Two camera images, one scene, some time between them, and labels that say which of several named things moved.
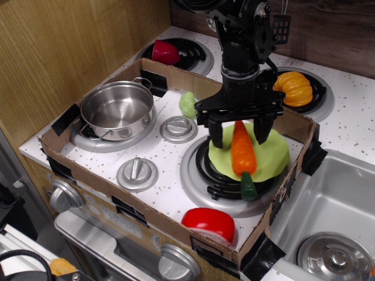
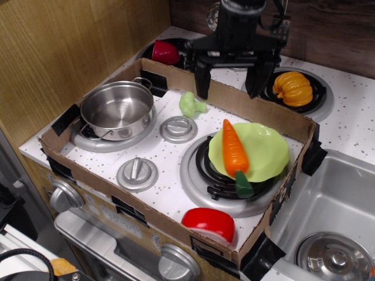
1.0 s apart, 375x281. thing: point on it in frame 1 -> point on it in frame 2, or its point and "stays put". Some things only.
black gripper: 241,97 -> 236,44
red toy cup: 166,52 stays put
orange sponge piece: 60,266 stays put
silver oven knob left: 63,198 stays put
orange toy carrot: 244,160 -> 235,159
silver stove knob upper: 179,129 stays put
